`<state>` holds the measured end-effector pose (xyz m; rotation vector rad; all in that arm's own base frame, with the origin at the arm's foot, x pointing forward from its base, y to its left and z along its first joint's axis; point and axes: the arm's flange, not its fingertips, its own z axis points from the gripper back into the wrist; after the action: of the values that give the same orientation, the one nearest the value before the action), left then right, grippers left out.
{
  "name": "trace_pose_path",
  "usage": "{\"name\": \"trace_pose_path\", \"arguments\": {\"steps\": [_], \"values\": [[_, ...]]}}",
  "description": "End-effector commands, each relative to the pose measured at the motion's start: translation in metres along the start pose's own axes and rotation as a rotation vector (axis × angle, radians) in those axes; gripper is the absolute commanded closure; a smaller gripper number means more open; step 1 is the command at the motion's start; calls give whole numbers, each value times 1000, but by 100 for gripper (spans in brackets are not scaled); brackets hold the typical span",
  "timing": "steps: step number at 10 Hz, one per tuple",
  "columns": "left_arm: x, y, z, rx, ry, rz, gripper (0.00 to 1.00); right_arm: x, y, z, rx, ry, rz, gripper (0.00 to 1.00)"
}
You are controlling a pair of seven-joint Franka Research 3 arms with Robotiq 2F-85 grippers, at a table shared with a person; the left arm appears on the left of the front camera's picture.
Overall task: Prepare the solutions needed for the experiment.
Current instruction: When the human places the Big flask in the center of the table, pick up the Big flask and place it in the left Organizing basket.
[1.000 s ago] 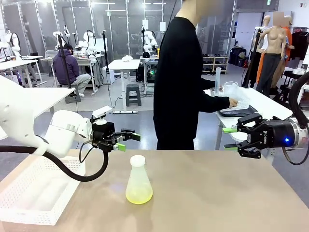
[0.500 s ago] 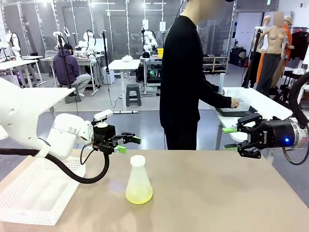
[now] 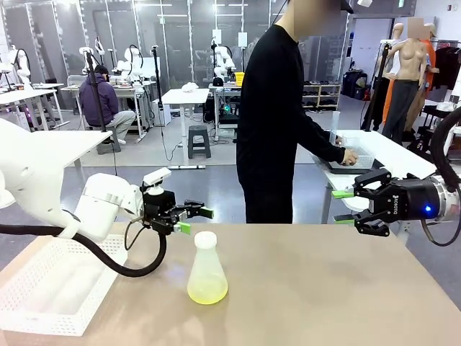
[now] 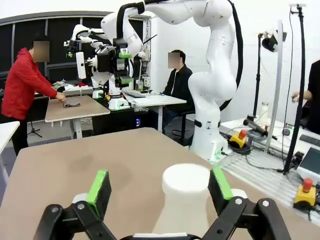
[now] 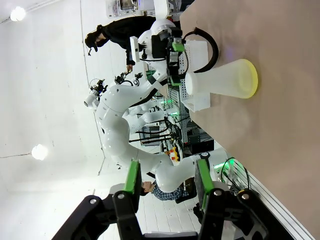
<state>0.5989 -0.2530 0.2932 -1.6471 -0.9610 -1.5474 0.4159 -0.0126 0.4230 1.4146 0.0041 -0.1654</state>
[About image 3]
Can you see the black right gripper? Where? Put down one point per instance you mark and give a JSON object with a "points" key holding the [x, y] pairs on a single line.
{"points": [[407, 200]]}

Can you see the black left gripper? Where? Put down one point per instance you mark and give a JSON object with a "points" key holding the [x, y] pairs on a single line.
{"points": [[160, 209]]}

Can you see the translucent plastic conical flask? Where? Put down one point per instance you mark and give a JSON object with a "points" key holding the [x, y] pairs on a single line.
{"points": [[207, 281]]}

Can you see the person's right forearm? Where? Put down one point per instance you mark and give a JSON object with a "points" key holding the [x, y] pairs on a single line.
{"points": [[324, 140]]}

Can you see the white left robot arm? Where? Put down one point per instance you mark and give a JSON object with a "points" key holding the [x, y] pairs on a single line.
{"points": [[104, 202]]}

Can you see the person's right hand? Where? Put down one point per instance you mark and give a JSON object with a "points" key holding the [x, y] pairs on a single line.
{"points": [[350, 158]]}

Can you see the black plastic tray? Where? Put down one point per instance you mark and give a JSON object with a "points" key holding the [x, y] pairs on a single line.
{"points": [[360, 171]]}

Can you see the white power strip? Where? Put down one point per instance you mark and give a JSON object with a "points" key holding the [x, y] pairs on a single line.
{"points": [[187, 167]]}

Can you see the grey plastic stool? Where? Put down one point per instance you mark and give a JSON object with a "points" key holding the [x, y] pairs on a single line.
{"points": [[199, 129]]}

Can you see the shoe shelf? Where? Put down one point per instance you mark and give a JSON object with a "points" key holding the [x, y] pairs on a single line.
{"points": [[324, 97]]}

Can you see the black bags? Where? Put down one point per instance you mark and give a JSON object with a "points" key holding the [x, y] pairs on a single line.
{"points": [[354, 84]]}

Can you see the white standing desk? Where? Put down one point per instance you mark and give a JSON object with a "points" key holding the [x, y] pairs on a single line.
{"points": [[185, 96]]}

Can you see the white crumpled cloth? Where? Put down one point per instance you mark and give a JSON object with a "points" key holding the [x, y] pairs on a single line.
{"points": [[189, 87]]}

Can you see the background desk with computer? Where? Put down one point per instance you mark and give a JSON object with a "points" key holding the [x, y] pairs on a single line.
{"points": [[227, 88]]}

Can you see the person in black sweater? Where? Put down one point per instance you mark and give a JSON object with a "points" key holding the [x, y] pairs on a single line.
{"points": [[270, 108]]}

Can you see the black tripod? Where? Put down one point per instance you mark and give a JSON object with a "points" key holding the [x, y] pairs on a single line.
{"points": [[382, 65]]}

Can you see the black pole stand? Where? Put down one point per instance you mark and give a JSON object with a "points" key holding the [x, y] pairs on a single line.
{"points": [[94, 90], [157, 79]]}

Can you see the cluttered background desk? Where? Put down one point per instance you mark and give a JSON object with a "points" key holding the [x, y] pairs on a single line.
{"points": [[126, 89]]}

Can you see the yellow plastic basket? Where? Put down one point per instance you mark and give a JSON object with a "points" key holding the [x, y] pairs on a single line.
{"points": [[240, 78]]}

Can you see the tan mannequin with grey trousers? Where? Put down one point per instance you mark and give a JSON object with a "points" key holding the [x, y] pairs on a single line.
{"points": [[410, 57]]}

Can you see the seated person in purple hoodie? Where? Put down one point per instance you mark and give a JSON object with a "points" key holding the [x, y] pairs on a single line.
{"points": [[97, 101]]}

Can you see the black clothes on rack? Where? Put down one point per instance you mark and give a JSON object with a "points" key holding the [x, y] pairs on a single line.
{"points": [[446, 65]]}

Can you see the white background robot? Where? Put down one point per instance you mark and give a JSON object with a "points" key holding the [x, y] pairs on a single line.
{"points": [[223, 57], [22, 61], [130, 57]]}

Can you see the mannequin in orange with hat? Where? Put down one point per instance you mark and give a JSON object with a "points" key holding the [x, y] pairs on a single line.
{"points": [[430, 47]]}

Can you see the white mannequin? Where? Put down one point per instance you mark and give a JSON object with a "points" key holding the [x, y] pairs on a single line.
{"points": [[397, 36]]}

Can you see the white background workbench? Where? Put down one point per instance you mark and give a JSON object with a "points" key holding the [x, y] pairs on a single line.
{"points": [[25, 94]]}

